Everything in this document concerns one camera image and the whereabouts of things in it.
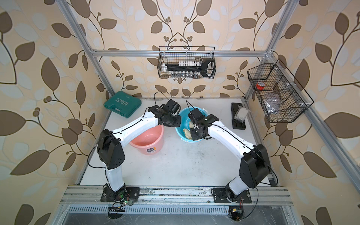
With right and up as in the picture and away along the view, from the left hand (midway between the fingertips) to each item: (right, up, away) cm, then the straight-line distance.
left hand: (177, 120), depth 86 cm
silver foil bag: (+52, +11, -13) cm, 54 cm away
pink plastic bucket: (-14, -11, -11) cm, 21 cm away
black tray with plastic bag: (+46, +4, +18) cm, 49 cm away
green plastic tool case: (-42, +12, +25) cm, 50 cm away
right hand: (+12, -9, -2) cm, 15 cm away
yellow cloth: (+7, -7, -8) cm, 12 cm away
